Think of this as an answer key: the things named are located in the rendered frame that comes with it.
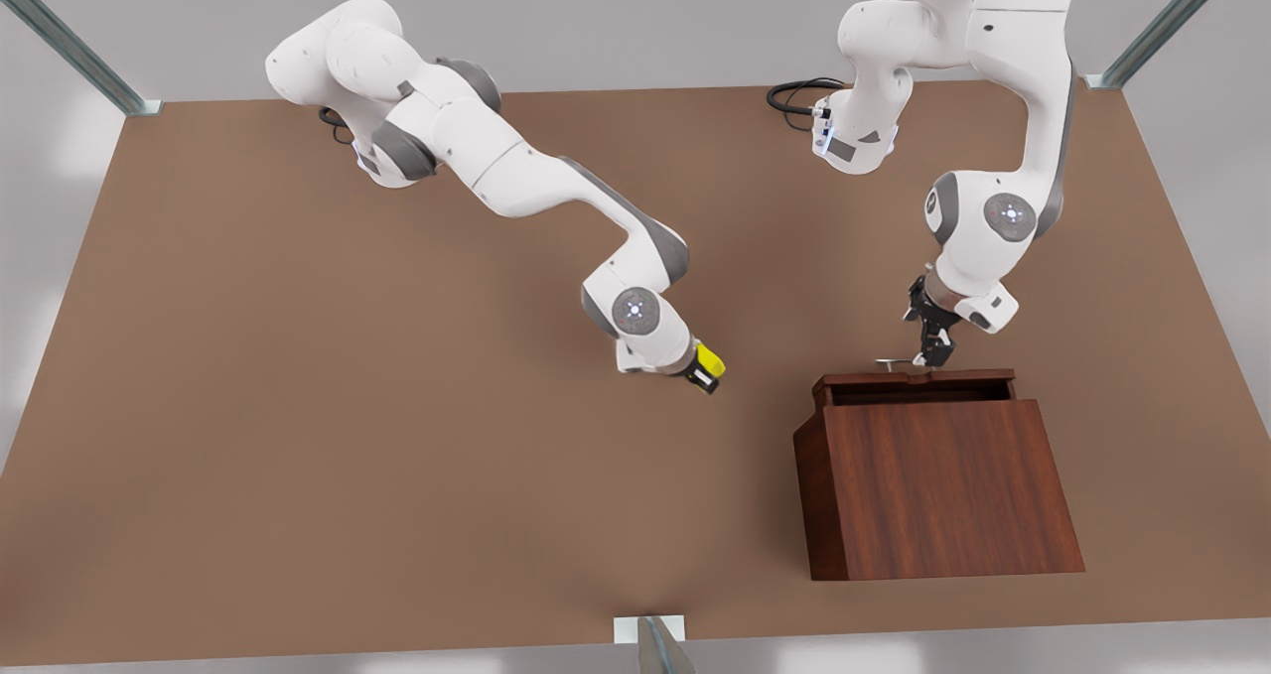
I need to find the silver frame post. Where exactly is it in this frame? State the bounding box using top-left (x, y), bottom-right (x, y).
top-left (613, 614), bottom-right (697, 674)
top-left (1083, 0), bottom-right (1248, 92)
top-left (0, 0), bottom-right (164, 118)

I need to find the wooden drawer with silver handle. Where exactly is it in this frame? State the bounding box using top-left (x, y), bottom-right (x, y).
top-left (811, 358), bottom-right (1019, 408)

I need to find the brown wooden cabinet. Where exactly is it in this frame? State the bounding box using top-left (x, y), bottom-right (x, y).
top-left (792, 386), bottom-right (1086, 583)

